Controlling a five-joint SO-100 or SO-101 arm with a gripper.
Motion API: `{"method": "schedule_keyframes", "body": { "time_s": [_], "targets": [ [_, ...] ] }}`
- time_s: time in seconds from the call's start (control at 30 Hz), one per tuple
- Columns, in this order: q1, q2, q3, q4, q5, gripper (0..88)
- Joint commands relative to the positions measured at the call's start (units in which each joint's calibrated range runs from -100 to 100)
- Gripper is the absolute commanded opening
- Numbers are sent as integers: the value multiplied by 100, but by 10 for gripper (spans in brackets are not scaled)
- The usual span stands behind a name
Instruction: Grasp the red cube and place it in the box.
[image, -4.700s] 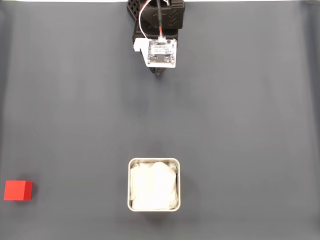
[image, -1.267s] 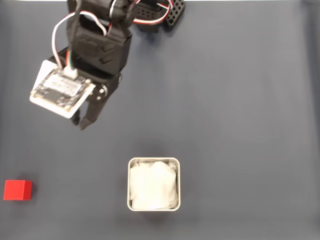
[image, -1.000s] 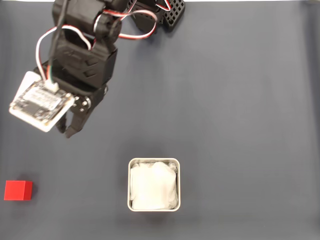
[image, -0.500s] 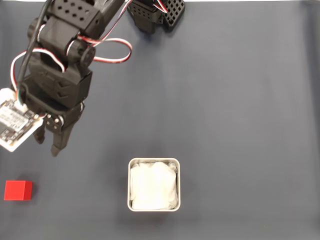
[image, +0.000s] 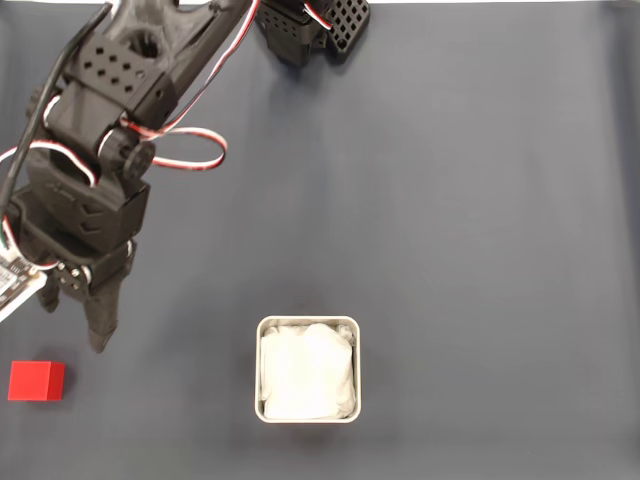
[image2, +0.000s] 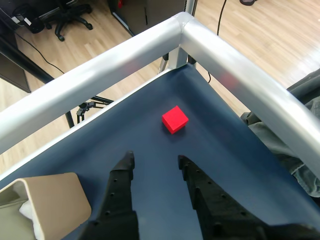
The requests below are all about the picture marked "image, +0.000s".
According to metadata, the black camera cable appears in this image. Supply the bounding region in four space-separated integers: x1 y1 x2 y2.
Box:
0 0 114 251

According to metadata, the white square box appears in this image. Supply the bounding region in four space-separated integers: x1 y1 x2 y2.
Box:
254 314 362 425

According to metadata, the grey table mat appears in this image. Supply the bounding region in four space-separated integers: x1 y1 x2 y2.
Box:
0 3 640 480

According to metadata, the red white black servo wire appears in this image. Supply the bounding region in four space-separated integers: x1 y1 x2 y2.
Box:
122 0 262 174
301 0 334 32
0 94 99 189

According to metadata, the white camera circuit board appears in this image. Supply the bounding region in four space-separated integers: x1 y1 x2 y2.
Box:
0 249 49 324

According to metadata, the red cube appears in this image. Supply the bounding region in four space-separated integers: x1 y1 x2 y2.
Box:
7 359 66 403

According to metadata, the white tissue paper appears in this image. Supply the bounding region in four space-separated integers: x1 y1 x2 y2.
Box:
260 322 357 420

